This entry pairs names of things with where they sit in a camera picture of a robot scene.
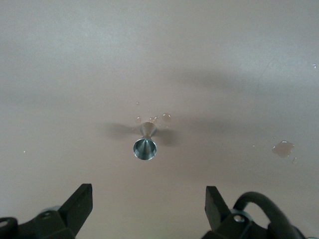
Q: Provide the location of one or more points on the small brown liquid puddle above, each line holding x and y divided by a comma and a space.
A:
282, 149

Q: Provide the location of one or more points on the tiny liquid droplet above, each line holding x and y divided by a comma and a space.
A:
154, 119
137, 119
167, 117

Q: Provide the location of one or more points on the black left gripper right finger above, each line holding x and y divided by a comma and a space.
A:
216, 214

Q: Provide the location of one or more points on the steel double jigger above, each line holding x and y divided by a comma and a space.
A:
145, 152

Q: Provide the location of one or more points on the brown table cover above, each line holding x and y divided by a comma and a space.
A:
74, 74

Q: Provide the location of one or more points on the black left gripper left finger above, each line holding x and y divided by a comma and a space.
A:
74, 211

